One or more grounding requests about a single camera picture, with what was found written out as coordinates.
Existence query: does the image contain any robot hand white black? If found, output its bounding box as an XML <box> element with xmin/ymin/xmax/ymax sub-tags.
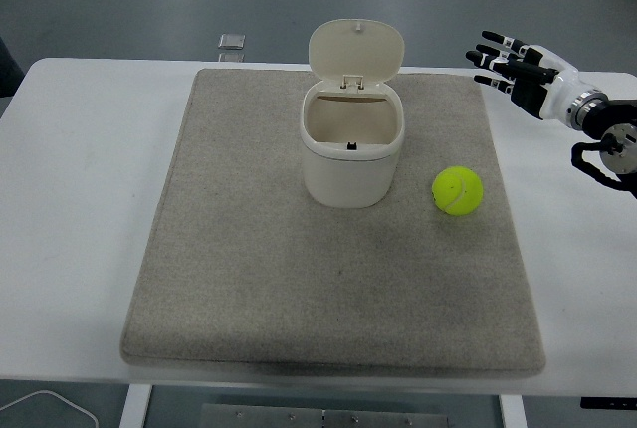
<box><xmin>465</xmin><ymin>29</ymin><xmax>593</xmax><ymax>123</ymax></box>

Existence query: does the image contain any yellow tennis ball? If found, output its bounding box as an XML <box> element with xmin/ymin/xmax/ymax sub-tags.
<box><xmin>431</xmin><ymin>164</ymin><xmax>485</xmax><ymax>216</ymax></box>

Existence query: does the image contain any cream lidded bin box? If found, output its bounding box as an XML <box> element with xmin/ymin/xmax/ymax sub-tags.
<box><xmin>299</xmin><ymin>18</ymin><xmax>405</xmax><ymax>209</ymax></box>

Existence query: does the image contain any beige fabric mat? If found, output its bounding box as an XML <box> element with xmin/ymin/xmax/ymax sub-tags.
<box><xmin>119</xmin><ymin>68</ymin><xmax>546</xmax><ymax>383</ymax></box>

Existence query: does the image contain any black table control panel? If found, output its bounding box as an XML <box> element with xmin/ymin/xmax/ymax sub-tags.
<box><xmin>579</xmin><ymin>396</ymin><xmax>637</xmax><ymax>410</ymax></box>

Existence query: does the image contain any white table leg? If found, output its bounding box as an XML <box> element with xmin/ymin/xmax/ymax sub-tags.
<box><xmin>499</xmin><ymin>394</ymin><xmax>528</xmax><ymax>428</ymax></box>
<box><xmin>118</xmin><ymin>384</ymin><xmax>153</xmax><ymax>428</ymax></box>

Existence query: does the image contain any grey metal plate with screws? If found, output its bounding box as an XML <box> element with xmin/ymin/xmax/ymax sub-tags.
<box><xmin>199</xmin><ymin>402</ymin><xmax>449</xmax><ymax>428</ymax></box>

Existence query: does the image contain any white cable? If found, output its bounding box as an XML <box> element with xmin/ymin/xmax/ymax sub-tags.
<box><xmin>0</xmin><ymin>389</ymin><xmax>99</xmax><ymax>428</ymax></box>

